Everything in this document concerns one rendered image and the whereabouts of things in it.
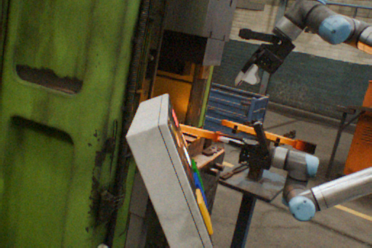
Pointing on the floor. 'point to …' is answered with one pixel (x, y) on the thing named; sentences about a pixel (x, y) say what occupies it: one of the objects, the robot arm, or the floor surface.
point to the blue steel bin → (233, 109)
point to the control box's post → (137, 231)
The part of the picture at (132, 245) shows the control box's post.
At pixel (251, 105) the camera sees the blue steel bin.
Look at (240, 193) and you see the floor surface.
